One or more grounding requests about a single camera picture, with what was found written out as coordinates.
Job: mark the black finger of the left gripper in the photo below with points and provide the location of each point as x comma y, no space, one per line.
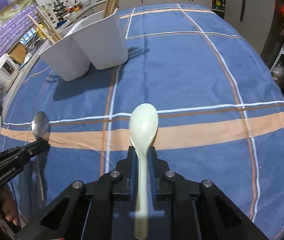
38,146

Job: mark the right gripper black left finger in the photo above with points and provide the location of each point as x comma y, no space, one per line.
85,211

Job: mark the white double utensil holder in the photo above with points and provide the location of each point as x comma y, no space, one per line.
94,40

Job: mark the grey refrigerator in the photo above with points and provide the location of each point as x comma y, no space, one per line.
252,19

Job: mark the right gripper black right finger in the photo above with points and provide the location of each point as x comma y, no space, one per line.
198,210

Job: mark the metal spoon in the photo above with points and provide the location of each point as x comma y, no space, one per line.
40,129

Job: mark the blue plaid tablecloth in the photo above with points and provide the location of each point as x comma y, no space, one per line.
221,115

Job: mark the person's left hand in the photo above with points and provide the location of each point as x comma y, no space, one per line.
8,205

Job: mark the white countertop appliance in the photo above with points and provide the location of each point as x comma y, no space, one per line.
9,70

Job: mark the white plastic spoon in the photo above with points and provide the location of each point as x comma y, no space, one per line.
143,127

